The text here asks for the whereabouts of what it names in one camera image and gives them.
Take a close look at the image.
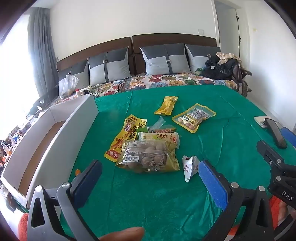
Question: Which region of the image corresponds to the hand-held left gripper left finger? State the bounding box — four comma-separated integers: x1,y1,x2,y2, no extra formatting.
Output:
26,159,103,241

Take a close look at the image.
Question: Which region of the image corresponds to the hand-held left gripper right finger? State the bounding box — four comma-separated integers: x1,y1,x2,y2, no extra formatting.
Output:
198,159,276,241

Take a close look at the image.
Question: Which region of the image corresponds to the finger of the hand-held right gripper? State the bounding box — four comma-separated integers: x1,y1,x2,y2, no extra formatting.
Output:
281,127,296,145
256,140,285,171

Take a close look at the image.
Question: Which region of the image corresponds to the white cardboard box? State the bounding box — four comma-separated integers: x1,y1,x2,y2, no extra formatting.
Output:
0,94,100,214

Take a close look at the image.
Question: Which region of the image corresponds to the long yellow cartoon snack packet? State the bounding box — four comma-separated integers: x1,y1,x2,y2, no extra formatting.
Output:
104,114,148,162

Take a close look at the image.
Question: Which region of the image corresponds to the yellow-rimmed clear snack packet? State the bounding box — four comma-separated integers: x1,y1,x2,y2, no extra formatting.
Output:
172,103,217,134

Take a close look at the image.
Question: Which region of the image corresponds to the plain yellow snack packet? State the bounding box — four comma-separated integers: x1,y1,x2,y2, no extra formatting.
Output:
154,96,179,116

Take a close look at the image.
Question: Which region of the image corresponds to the person's right hand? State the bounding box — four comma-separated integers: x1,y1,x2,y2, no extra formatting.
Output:
277,201,296,223

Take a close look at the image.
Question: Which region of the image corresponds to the person's left hand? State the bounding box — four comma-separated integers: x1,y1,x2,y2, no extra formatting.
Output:
97,226,145,241

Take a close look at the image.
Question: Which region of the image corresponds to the black phone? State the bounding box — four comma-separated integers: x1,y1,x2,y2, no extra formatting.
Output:
264,118,288,149

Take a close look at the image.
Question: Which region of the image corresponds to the orange textured cloth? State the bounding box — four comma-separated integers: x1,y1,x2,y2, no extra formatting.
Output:
18,196,296,241

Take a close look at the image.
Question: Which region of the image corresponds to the small white snack packet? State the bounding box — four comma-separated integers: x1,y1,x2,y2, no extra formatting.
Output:
182,155,200,183

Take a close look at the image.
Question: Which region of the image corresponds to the pale green white snack packet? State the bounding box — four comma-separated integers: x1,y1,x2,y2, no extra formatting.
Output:
138,131,180,150

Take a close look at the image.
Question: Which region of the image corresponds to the clear corn snack packet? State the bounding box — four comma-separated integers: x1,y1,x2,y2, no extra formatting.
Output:
148,124,176,134

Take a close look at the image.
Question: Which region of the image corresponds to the clear narrow wrapper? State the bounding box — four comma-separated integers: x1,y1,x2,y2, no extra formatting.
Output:
152,115,167,128

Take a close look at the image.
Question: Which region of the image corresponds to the brown bag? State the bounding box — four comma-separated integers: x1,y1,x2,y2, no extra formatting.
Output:
231,59,253,84

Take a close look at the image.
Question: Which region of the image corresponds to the black chair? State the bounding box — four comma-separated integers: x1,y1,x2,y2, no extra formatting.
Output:
30,90,58,111

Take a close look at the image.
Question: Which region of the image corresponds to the black jacket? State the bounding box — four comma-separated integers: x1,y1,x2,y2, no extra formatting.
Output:
200,56,243,81

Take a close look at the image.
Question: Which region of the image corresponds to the clear plastic bag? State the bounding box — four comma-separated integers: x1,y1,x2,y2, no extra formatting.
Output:
59,74,79,100

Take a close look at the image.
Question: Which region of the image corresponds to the beige cloth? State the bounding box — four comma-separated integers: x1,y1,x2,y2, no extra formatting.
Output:
216,52,239,66

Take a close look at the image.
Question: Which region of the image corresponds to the grey two-tone pillow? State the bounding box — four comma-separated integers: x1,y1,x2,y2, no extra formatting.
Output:
58,61,90,93
139,43,191,75
87,46,131,86
185,44,221,73

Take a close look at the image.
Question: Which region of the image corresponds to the floral bedsheet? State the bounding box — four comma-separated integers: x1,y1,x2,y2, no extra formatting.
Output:
50,72,250,109

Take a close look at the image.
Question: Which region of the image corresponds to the white door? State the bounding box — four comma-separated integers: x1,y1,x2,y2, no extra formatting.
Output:
214,0,249,77

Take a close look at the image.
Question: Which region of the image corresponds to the grey curtain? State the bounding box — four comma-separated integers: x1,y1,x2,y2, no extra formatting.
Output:
28,7,59,100

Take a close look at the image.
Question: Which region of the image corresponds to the brown headboard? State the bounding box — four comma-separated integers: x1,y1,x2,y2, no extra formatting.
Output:
56,34,218,77

